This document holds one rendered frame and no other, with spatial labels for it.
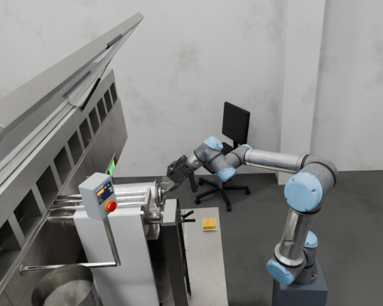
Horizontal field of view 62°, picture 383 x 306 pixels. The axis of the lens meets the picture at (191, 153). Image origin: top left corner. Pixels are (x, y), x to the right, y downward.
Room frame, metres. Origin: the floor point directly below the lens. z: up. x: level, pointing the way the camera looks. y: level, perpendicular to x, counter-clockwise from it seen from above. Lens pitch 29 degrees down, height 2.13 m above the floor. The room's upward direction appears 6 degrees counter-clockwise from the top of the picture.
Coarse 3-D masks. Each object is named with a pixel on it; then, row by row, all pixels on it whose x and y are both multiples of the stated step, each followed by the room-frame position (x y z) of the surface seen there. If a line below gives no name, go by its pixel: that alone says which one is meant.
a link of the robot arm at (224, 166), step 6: (216, 156) 1.15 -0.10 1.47; (222, 156) 1.16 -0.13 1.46; (228, 156) 1.18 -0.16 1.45; (234, 156) 1.18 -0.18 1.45; (210, 162) 1.15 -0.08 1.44; (216, 162) 1.14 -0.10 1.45; (222, 162) 1.14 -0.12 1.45; (228, 162) 1.14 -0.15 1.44; (234, 162) 1.16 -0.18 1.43; (216, 168) 1.13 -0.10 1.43; (222, 168) 1.12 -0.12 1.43; (228, 168) 1.12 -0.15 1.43; (234, 168) 1.13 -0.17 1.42; (216, 174) 1.13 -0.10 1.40; (222, 174) 1.11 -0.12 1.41; (228, 174) 1.10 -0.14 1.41; (234, 174) 1.11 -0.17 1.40; (222, 180) 1.11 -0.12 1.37
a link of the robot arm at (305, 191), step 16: (304, 176) 0.85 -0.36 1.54; (320, 176) 0.85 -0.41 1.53; (288, 192) 0.85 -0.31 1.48; (304, 192) 0.81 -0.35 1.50; (320, 192) 0.80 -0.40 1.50; (304, 208) 0.80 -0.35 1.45; (320, 208) 0.83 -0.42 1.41; (288, 224) 0.87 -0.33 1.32; (304, 224) 0.84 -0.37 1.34; (288, 240) 0.86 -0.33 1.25; (304, 240) 0.85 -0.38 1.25; (272, 256) 0.93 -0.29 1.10; (288, 256) 0.86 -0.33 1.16; (304, 256) 0.88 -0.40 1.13; (272, 272) 0.88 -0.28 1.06; (288, 272) 0.84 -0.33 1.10
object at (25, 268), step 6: (24, 264) 0.70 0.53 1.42; (60, 264) 0.69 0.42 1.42; (66, 264) 0.69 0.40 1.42; (84, 264) 0.68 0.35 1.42; (90, 264) 0.68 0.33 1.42; (96, 264) 0.68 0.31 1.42; (102, 264) 0.68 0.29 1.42; (108, 264) 0.67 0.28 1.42; (114, 264) 0.67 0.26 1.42; (120, 264) 0.67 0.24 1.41; (24, 270) 0.69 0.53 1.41; (30, 270) 0.69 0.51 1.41; (36, 270) 0.68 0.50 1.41; (42, 270) 0.68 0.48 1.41; (48, 270) 0.68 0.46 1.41
